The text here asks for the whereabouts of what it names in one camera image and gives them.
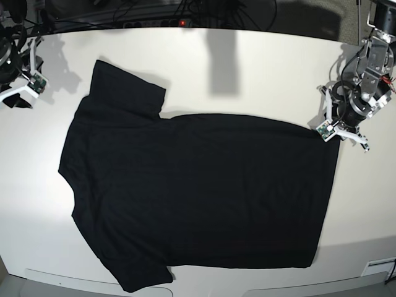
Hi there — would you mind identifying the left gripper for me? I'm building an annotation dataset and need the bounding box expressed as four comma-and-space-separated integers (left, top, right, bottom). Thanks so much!
320, 83, 371, 152

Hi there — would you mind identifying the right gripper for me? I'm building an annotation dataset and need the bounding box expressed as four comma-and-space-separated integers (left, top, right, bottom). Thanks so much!
2, 37, 43, 109

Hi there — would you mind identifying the black T-shirt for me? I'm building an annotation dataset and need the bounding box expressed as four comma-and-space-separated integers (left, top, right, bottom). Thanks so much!
59, 60, 340, 293

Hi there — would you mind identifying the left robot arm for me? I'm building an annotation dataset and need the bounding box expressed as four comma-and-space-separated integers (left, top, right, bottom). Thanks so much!
316, 1, 395, 151

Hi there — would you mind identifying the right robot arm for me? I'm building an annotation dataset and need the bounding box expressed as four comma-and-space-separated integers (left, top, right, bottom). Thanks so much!
1, 25, 48, 109

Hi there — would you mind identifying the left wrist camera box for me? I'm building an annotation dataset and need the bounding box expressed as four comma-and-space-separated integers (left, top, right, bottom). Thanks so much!
316, 120, 336, 142

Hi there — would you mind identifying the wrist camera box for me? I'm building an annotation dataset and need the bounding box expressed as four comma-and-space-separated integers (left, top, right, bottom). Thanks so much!
27, 72, 48, 98
316, 120, 336, 142

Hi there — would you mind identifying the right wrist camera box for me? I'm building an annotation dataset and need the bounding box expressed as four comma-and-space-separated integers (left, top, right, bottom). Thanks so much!
27, 72, 48, 98

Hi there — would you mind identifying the black power strip red switch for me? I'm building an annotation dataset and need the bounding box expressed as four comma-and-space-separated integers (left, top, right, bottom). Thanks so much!
122, 19, 191, 28

